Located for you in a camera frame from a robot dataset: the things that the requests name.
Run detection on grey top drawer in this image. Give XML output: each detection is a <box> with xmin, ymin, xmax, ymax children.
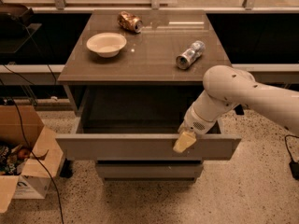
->
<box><xmin>55</xmin><ymin>87</ymin><xmax>242</xmax><ymax>162</ymax></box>

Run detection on black table leg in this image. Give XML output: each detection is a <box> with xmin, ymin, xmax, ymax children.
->
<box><xmin>60</xmin><ymin>160</ymin><xmax>73</xmax><ymax>178</ymax></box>

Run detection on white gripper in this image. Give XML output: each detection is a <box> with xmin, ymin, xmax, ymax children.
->
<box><xmin>173</xmin><ymin>91</ymin><xmax>237</xmax><ymax>153</ymax></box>

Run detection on black power adapter with cable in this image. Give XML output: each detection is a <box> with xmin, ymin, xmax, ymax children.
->
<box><xmin>284</xmin><ymin>134</ymin><xmax>299</xmax><ymax>180</ymax></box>

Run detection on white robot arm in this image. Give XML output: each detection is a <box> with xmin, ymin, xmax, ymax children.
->
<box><xmin>173</xmin><ymin>65</ymin><xmax>299</xmax><ymax>153</ymax></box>

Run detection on open cardboard box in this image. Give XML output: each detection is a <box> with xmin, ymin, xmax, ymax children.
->
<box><xmin>0</xmin><ymin>105</ymin><xmax>64</xmax><ymax>213</ymax></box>

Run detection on silver blue drink can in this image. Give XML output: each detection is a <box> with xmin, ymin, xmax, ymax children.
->
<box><xmin>176</xmin><ymin>40</ymin><xmax>206</xmax><ymax>70</ymax></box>

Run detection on grey bottom drawer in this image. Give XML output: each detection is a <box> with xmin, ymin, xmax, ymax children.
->
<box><xmin>95</xmin><ymin>164</ymin><xmax>203</xmax><ymax>180</ymax></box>

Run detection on crushed brown soda can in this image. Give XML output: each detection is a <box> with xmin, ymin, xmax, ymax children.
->
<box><xmin>117</xmin><ymin>11</ymin><xmax>143</xmax><ymax>34</ymax></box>

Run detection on grey drawer cabinet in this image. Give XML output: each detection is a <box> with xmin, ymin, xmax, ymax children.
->
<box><xmin>57</xmin><ymin>9</ymin><xmax>240</xmax><ymax>183</ymax></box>

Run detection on grey drawer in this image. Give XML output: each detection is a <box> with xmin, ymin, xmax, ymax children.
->
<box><xmin>95</xmin><ymin>164</ymin><xmax>203</xmax><ymax>180</ymax></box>
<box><xmin>55</xmin><ymin>87</ymin><xmax>242</xmax><ymax>162</ymax></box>

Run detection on white bowl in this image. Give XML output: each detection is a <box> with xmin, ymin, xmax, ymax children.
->
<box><xmin>86</xmin><ymin>33</ymin><xmax>127</xmax><ymax>58</ymax></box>

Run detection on black device on shelf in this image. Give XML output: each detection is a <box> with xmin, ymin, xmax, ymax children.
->
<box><xmin>0</xmin><ymin>4</ymin><xmax>41</xmax><ymax>55</ymax></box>

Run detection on black cable on floor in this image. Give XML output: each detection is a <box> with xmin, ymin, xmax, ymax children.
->
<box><xmin>0</xmin><ymin>63</ymin><xmax>65</xmax><ymax>224</ymax></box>

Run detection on snack bags in box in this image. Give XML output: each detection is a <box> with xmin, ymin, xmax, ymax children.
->
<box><xmin>0</xmin><ymin>142</ymin><xmax>31</xmax><ymax>175</ymax></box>

